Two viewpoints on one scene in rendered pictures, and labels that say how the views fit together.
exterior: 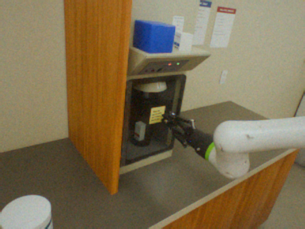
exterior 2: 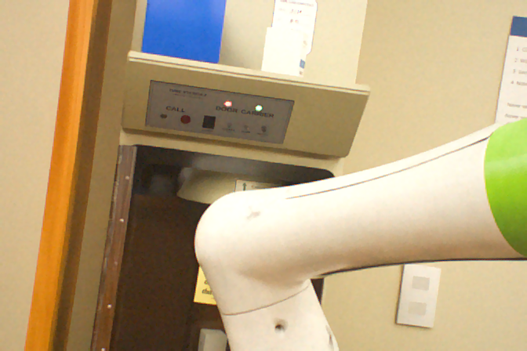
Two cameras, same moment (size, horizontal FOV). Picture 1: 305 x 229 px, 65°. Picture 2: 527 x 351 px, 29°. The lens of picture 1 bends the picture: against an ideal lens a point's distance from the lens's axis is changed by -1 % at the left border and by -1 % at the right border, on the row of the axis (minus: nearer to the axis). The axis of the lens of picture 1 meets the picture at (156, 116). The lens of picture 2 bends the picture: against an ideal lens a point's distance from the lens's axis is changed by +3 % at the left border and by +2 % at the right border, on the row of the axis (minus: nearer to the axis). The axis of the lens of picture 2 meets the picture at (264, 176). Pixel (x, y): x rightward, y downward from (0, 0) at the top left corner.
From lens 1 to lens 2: 0.89 m
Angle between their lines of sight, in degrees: 40
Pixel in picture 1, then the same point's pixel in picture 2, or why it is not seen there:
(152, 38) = (149, 15)
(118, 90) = (56, 136)
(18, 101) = not seen: outside the picture
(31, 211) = not seen: outside the picture
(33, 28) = (17, 59)
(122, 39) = (74, 11)
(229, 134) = (212, 209)
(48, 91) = (23, 226)
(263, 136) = (283, 208)
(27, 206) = not seen: outside the picture
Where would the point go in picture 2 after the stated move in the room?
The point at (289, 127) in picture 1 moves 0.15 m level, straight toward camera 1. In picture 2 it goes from (347, 180) to (196, 163)
